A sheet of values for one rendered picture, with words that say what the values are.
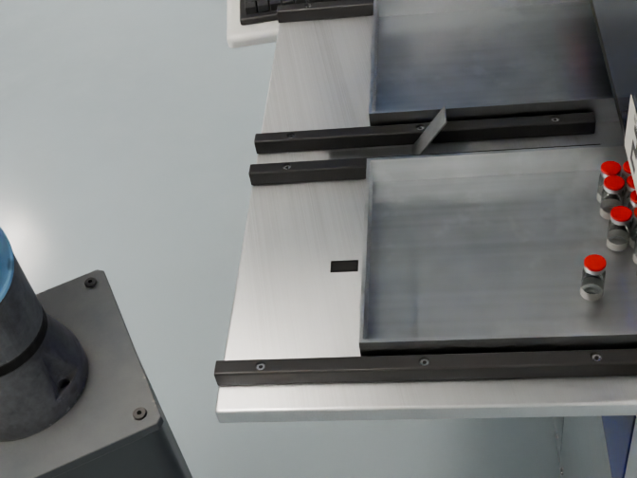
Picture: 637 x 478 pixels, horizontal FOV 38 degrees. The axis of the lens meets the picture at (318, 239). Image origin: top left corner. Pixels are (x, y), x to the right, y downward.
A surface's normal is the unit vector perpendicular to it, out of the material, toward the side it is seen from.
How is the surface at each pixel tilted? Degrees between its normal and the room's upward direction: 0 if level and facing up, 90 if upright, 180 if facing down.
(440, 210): 0
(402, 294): 0
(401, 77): 0
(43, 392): 72
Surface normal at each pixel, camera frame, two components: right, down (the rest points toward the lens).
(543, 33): -0.14, -0.69
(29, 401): 0.44, 0.33
